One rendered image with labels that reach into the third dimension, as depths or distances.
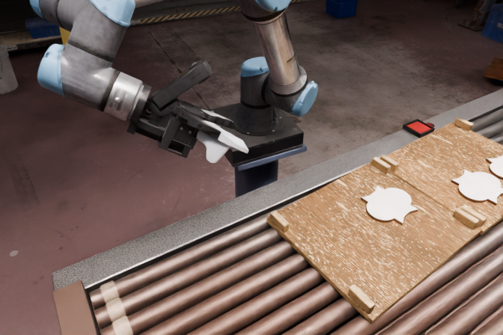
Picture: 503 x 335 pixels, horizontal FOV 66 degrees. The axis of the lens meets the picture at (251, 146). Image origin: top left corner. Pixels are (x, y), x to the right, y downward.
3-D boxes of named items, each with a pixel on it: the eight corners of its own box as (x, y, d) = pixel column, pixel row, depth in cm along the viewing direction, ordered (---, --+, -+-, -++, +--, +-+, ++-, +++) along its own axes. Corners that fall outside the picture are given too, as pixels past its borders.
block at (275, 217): (269, 219, 101) (269, 211, 99) (275, 216, 101) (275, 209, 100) (284, 234, 97) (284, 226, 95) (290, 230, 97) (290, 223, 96)
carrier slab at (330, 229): (266, 221, 102) (266, 217, 101) (370, 164, 122) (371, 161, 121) (370, 324, 79) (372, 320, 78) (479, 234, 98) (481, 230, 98)
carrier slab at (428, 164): (373, 164, 122) (375, 160, 121) (451, 125, 140) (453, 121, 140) (481, 235, 98) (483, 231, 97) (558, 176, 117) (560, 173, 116)
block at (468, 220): (450, 217, 101) (454, 209, 100) (455, 214, 102) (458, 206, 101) (473, 231, 97) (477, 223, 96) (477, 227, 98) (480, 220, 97)
